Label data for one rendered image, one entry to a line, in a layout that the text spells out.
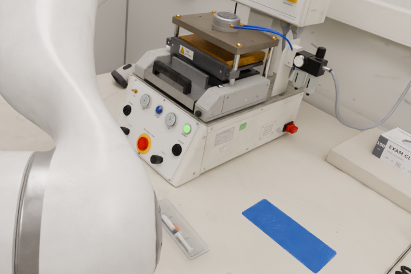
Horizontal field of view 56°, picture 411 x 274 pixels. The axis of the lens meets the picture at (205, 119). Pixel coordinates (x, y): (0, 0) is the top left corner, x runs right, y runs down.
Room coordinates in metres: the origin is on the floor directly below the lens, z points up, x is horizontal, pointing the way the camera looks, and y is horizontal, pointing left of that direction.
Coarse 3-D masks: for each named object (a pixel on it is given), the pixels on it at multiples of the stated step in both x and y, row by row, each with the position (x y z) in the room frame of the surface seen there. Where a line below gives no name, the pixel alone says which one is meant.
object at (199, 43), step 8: (184, 40) 1.10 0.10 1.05; (192, 40) 1.10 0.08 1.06; (200, 40) 1.11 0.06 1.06; (200, 48) 1.06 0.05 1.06; (208, 48) 1.06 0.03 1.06; (216, 48) 1.07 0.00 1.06; (216, 56) 1.01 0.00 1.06; (224, 56) 1.02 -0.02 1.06; (232, 56) 1.03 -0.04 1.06; (240, 56) 1.04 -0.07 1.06; (248, 56) 1.05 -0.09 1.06; (256, 56) 1.08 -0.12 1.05; (264, 56) 1.11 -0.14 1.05; (240, 64) 1.03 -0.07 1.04; (248, 64) 1.06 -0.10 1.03; (256, 64) 1.09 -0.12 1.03
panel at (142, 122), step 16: (128, 96) 1.04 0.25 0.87; (160, 96) 0.98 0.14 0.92; (144, 112) 0.98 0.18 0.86; (176, 112) 0.92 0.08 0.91; (128, 128) 0.98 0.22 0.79; (144, 128) 0.95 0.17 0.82; (160, 128) 0.92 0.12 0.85; (176, 128) 0.89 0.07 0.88; (192, 128) 0.87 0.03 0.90; (160, 144) 0.89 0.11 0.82; (176, 160) 0.84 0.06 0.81
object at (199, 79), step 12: (180, 60) 1.06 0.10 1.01; (180, 72) 1.04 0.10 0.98; (192, 72) 1.01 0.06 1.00; (156, 84) 1.00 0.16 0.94; (168, 84) 0.97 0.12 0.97; (192, 84) 0.99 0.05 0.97; (204, 84) 0.97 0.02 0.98; (180, 96) 0.93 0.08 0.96; (192, 96) 0.92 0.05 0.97; (192, 108) 0.90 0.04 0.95
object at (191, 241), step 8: (160, 200) 0.72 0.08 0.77; (168, 200) 0.73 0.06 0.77; (168, 208) 0.70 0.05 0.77; (168, 216) 0.67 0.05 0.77; (176, 216) 0.68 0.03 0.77; (168, 224) 0.65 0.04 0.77; (176, 224) 0.65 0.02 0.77; (184, 224) 0.65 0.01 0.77; (176, 232) 0.63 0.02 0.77; (184, 232) 0.63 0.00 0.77; (192, 232) 0.63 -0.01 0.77; (184, 240) 0.61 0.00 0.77; (192, 240) 0.61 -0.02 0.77; (200, 240) 0.61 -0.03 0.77; (184, 248) 0.58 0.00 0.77; (192, 248) 0.59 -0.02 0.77; (200, 248) 0.59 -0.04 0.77; (208, 248) 0.60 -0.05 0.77; (192, 256) 0.57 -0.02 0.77
